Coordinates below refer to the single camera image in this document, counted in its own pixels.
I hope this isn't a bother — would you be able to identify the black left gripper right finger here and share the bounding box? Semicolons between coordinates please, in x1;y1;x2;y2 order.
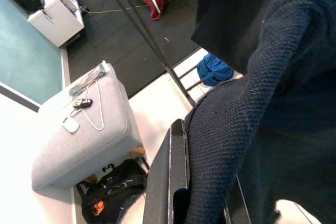
222;175;253;224

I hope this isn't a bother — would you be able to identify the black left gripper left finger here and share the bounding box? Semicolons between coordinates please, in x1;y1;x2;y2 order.
143;118;192;224

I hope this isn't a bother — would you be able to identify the navy blue knit shirt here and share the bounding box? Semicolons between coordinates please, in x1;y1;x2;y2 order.
183;0;336;224

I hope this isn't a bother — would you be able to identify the black bag with orange patch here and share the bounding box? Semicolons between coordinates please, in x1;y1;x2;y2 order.
76;158;150;224

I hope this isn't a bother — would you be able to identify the grey fabric ottoman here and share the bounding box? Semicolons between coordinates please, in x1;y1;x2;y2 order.
31;61;146;190

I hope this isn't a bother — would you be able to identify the black remote control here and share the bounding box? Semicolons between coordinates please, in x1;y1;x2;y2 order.
72;98;92;109

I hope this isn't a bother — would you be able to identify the royal blue garment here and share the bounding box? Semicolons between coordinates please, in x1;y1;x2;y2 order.
196;52;236;87

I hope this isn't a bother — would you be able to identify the clear plastic pack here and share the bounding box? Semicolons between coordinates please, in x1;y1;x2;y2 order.
68;62;110;96

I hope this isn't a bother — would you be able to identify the black metal clothes rack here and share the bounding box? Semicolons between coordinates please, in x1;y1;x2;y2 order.
96;0;211;107

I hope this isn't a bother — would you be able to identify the white cabinet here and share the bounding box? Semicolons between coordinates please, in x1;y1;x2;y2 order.
27;0;102;48

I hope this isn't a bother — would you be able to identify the thin white cord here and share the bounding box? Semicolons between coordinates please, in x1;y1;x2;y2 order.
62;79;105;131

